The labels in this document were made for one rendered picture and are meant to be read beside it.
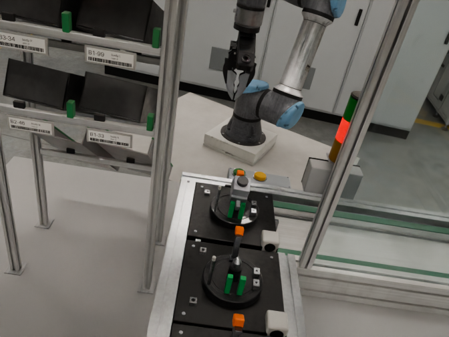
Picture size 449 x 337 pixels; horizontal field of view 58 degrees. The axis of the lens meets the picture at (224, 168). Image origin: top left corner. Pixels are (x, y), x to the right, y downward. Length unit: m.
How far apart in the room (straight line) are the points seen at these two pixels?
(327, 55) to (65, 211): 3.19
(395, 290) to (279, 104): 0.73
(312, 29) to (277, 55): 2.53
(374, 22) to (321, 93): 0.78
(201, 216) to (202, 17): 3.08
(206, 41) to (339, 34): 1.24
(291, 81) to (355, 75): 2.65
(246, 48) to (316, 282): 0.64
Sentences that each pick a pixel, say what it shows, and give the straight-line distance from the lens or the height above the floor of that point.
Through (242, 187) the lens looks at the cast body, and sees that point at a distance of 1.06.
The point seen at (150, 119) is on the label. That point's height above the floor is 1.34.
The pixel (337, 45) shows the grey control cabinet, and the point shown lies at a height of 0.78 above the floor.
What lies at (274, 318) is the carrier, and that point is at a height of 0.99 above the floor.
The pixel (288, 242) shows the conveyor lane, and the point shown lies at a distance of 1.20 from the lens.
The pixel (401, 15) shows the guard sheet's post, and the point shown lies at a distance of 0.80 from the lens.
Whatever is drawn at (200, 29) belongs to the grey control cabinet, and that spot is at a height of 0.66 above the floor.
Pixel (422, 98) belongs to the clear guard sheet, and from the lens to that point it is 0.88.
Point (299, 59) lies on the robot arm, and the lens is 1.51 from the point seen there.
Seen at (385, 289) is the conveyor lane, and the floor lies 0.93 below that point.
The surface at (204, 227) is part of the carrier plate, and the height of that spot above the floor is 0.97.
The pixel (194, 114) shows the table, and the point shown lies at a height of 0.86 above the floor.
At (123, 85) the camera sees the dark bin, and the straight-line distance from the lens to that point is 0.83.
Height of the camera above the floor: 1.69
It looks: 33 degrees down
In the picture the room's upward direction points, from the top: 11 degrees clockwise
